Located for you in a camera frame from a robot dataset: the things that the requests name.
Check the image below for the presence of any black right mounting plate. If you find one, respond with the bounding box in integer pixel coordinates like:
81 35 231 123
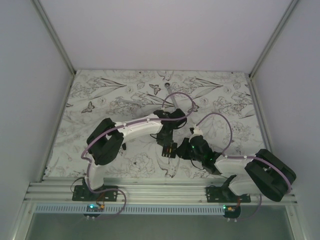
205 185 251 204

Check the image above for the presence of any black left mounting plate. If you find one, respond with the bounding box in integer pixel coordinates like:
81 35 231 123
72 185 118 202

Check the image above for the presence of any black handled screwdriver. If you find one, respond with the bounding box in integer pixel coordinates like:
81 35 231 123
122 143 127 151

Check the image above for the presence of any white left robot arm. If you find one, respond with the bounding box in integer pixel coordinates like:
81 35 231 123
81 108 187 201

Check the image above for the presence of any aluminium frame post left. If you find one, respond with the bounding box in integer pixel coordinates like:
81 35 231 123
31 0 76 76

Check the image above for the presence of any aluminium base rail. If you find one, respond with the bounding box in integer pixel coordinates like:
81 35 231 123
23 177 298 206

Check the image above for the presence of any aluminium frame post right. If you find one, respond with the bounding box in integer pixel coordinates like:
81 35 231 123
248 0 300 79

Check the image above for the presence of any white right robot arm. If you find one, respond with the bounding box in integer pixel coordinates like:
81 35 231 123
176 135 297 203

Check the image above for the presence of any silver ratchet wrench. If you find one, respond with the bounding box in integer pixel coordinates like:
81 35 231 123
164 82 179 110

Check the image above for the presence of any clear plastic fuse cover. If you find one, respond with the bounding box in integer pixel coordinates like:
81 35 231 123
131 107 144 119

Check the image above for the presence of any aluminium frame post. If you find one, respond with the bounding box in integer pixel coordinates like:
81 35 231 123
31 0 76 76
248 0 300 79

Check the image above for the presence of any black fuse box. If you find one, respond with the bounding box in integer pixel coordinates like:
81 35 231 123
161 142 178 159

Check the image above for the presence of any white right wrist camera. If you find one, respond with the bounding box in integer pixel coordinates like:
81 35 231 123
189 125 203 138

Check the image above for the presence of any black mounting plate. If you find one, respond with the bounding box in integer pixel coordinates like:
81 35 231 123
205 185 251 204
72 185 118 202

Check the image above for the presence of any white slotted cable duct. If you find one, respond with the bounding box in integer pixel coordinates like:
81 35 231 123
34 203 226 216

